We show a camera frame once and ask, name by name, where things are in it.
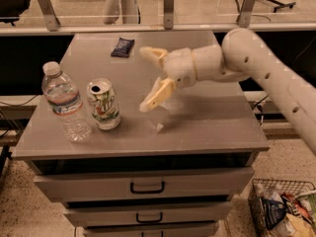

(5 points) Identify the top drawer with black handle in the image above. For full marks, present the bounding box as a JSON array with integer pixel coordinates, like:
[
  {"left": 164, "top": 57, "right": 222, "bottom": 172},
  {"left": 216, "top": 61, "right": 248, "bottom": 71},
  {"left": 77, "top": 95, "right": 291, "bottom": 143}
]
[{"left": 35, "top": 167, "right": 254, "bottom": 202}]

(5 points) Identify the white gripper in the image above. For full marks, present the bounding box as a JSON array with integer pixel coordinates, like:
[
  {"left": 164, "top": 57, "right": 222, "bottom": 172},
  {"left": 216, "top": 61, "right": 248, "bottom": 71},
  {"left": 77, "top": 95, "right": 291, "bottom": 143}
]
[{"left": 139, "top": 46, "right": 197, "bottom": 113}]

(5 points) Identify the wire mesh basket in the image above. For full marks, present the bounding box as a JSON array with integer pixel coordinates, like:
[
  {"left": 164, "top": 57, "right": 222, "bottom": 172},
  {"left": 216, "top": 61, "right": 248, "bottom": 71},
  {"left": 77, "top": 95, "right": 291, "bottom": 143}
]
[{"left": 248, "top": 179, "right": 315, "bottom": 237}]

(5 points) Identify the black office chair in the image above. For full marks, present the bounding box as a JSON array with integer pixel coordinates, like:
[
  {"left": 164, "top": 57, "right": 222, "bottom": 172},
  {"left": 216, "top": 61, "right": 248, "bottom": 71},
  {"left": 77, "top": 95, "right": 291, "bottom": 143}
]
[{"left": 0, "top": 0, "right": 31, "bottom": 26}]

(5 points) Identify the black cable right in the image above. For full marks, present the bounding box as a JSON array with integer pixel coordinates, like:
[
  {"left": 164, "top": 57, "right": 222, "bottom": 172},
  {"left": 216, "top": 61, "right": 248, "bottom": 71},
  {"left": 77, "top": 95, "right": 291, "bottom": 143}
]
[{"left": 251, "top": 94, "right": 270, "bottom": 112}]

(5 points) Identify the middle drawer with black handle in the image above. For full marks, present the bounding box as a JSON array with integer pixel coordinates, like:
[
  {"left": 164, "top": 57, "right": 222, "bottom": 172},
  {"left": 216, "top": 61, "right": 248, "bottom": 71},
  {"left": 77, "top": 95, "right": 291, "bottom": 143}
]
[{"left": 64, "top": 201, "right": 232, "bottom": 227}]

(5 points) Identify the bottom drawer with black handle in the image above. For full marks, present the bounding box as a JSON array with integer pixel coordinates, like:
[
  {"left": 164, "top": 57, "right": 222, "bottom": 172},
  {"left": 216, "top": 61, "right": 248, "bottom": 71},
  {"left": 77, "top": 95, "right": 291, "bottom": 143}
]
[{"left": 83, "top": 221, "right": 218, "bottom": 237}]

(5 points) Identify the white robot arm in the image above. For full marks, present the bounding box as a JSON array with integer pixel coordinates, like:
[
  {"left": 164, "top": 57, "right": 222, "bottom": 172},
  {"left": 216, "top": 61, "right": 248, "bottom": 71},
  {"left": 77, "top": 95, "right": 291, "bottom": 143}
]
[{"left": 139, "top": 28, "right": 316, "bottom": 154}]

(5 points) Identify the drawer with black handle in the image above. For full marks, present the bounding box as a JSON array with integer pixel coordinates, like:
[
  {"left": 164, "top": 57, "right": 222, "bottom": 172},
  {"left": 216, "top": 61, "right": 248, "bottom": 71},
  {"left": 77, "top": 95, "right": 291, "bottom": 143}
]
[
  {"left": 35, "top": 167, "right": 254, "bottom": 202},
  {"left": 64, "top": 201, "right": 232, "bottom": 227},
  {"left": 83, "top": 221, "right": 218, "bottom": 237}
]

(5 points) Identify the middle metal bracket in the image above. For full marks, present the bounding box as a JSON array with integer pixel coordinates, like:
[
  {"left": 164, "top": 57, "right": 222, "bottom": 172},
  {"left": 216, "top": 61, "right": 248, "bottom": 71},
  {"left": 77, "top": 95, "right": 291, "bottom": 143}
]
[{"left": 163, "top": 0, "right": 174, "bottom": 30}]

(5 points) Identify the yellow snack bag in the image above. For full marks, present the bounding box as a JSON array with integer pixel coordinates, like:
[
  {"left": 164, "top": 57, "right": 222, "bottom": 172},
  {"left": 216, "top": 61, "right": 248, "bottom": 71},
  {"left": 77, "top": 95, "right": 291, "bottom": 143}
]
[{"left": 278, "top": 214, "right": 316, "bottom": 237}]

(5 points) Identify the dark blue chip bag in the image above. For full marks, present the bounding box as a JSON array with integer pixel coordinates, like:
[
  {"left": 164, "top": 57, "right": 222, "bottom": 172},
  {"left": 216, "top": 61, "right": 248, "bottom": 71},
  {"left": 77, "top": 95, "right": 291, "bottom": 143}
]
[{"left": 261, "top": 198, "right": 286, "bottom": 230}]

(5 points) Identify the clear plastic water bottle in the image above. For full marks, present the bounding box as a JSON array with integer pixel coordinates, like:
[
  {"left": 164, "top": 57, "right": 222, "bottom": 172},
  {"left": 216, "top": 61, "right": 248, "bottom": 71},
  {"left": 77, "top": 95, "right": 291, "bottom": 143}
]
[{"left": 41, "top": 61, "right": 92, "bottom": 142}]

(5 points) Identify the red snack bag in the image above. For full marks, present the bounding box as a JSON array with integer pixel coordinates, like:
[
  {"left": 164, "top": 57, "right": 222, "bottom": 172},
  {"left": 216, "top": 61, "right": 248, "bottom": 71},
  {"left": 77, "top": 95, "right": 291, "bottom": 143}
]
[{"left": 281, "top": 193, "right": 309, "bottom": 219}]

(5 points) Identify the left metal bracket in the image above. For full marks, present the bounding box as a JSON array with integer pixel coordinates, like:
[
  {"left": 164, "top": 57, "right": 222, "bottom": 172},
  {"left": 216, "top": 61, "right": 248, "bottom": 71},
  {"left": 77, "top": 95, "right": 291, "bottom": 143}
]
[{"left": 38, "top": 0, "right": 60, "bottom": 32}]

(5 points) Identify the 7up soda can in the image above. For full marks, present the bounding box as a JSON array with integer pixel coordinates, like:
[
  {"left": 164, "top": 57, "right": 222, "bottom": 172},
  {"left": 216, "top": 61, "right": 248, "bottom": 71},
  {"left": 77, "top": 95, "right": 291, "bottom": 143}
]
[{"left": 86, "top": 78, "right": 120, "bottom": 130}]

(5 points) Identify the black cable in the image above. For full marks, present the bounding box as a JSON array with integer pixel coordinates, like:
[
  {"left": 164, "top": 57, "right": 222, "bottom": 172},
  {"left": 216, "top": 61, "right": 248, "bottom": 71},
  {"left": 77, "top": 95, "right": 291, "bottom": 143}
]
[
  {"left": 251, "top": 94, "right": 270, "bottom": 112},
  {"left": 0, "top": 94, "right": 40, "bottom": 140}
]

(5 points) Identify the grey drawer cabinet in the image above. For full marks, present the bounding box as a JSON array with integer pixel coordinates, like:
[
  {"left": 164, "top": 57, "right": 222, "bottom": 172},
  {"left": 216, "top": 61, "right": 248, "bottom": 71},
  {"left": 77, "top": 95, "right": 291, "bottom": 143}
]
[{"left": 11, "top": 30, "right": 271, "bottom": 237}]

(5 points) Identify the black cable left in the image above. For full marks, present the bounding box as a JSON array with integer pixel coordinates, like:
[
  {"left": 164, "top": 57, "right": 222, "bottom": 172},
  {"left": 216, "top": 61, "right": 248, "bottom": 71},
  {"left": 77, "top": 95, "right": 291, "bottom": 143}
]
[{"left": 0, "top": 94, "right": 40, "bottom": 140}]

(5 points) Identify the dark blue snack packet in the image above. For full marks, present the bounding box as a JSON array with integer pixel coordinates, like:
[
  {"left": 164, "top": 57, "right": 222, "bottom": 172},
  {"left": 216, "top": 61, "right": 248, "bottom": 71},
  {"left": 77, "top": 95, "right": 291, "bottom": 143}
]
[{"left": 111, "top": 38, "right": 134, "bottom": 58}]

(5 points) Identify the right metal bracket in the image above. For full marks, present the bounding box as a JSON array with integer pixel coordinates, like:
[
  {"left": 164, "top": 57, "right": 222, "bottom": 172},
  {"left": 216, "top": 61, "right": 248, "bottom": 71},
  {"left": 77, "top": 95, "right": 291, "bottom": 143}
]
[{"left": 237, "top": 0, "right": 256, "bottom": 28}]

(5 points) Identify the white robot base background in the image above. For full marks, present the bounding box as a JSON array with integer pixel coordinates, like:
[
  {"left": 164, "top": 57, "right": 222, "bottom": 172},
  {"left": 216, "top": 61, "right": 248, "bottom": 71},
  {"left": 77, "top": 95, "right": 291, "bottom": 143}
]
[{"left": 103, "top": 0, "right": 140, "bottom": 25}]

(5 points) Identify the metal bracket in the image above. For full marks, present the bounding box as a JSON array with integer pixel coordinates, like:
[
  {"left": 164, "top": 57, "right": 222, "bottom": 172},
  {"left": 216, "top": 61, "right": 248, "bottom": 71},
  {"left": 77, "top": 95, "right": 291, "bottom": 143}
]
[
  {"left": 163, "top": 0, "right": 174, "bottom": 30},
  {"left": 38, "top": 0, "right": 60, "bottom": 32},
  {"left": 237, "top": 0, "right": 256, "bottom": 28}
]

